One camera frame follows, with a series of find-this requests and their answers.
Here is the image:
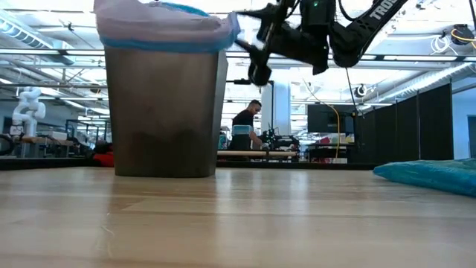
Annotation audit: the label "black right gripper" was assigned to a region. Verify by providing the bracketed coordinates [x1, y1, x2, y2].
[234, 0, 332, 87]

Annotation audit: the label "small black cable reel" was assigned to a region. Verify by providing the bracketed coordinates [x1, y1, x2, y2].
[352, 83, 368, 100]

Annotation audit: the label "wooden workbench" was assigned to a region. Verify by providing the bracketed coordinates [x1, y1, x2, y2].
[13, 135, 75, 159]

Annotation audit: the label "black monitor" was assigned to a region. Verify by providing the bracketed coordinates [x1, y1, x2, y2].
[306, 103, 357, 134]

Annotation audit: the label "black hanging cable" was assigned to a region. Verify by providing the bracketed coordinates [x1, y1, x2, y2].
[344, 66, 360, 112]

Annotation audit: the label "red and black glove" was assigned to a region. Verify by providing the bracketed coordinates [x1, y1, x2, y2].
[91, 142, 115, 168]

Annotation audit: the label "wooden background table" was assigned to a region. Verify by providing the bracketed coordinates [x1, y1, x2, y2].
[217, 150, 298, 158]

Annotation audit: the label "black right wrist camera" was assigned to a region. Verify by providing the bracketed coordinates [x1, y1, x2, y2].
[299, 0, 338, 31]

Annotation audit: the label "black reel with yellow cable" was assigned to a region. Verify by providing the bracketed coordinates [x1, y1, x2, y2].
[442, 24, 476, 48]

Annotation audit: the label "teal plastic trash bag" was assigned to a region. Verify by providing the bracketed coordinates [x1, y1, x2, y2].
[372, 158, 476, 199]

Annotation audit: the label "yellow hanging cable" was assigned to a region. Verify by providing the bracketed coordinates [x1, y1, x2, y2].
[303, 80, 341, 161]

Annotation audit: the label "black background robot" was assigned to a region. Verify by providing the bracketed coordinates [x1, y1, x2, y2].
[260, 128, 301, 150]

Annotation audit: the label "pink blue-rimmed trash bag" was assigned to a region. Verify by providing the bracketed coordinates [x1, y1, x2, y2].
[93, 0, 242, 54]

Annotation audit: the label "black cable loop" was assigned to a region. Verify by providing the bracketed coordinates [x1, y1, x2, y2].
[0, 133, 19, 157]

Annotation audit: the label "person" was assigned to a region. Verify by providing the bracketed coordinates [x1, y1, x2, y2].
[227, 99, 266, 152]

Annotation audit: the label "light blue box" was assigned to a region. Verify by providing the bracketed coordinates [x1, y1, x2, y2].
[231, 124, 254, 136]

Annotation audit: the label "white pillar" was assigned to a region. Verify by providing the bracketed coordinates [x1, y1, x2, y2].
[260, 80, 292, 137]

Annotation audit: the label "black partition panels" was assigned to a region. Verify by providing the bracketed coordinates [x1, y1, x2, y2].
[355, 83, 454, 165]

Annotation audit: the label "grey plastic trash bin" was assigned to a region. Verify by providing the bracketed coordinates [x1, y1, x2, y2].
[104, 45, 229, 179]

